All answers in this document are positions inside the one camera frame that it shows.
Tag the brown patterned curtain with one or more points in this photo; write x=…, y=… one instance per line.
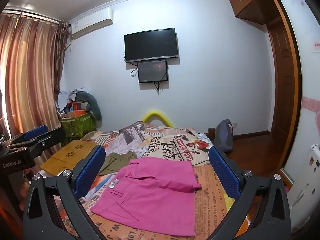
x=62, y=55

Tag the small black wall monitor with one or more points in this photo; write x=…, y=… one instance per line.
x=152, y=71

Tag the yellow bed sheet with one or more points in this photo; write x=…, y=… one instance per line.
x=229, y=201

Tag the wooden door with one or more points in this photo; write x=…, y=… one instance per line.
x=280, y=92

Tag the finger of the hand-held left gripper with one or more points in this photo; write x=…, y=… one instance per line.
x=50, y=138
x=37, y=132

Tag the grey backpack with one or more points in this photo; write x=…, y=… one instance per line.
x=223, y=135

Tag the white air conditioner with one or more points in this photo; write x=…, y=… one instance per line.
x=92, y=22

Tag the pink pants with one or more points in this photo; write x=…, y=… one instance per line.
x=150, y=192

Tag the yellow foam tube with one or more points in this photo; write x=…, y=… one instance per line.
x=155, y=113

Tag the striped pink curtain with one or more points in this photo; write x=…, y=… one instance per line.
x=30, y=75

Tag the orange box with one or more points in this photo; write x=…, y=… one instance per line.
x=78, y=108

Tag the green patterned box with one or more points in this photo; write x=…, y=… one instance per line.
x=80, y=125

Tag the grey plush pillow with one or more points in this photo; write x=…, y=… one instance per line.
x=93, y=102

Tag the olive green garment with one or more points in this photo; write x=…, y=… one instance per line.
x=115, y=162

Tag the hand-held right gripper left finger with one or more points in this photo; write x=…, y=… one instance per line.
x=90, y=172

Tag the newspaper print blanket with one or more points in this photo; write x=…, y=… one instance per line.
x=207, y=180

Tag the wooden overhead cabinet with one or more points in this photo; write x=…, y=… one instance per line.
x=250, y=0

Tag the red label sticker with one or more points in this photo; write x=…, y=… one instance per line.
x=316, y=47

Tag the wooden bed post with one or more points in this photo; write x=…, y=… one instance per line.
x=211, y=135

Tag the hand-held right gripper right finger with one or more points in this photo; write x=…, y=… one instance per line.
x=223, y=172

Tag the pile of clothes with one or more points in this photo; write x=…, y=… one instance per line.
x=65, y=97

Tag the white sliding wardrobe door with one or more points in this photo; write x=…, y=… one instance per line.
x=307, y=85

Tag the blue floral cloth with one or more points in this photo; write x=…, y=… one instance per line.
x=203, y=138

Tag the large black wall television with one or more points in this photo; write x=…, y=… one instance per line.
x=151, y=45

